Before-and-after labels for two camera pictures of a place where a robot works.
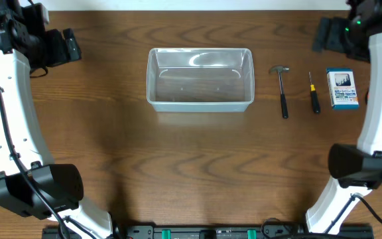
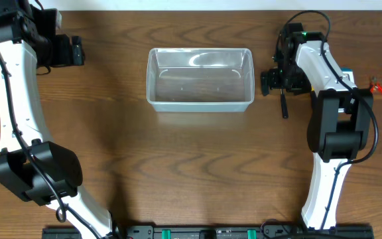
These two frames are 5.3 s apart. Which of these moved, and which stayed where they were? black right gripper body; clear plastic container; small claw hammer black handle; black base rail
Moved: black right gripper body
Stayed: small claw hammer black handle; clear plastic container; black base rail
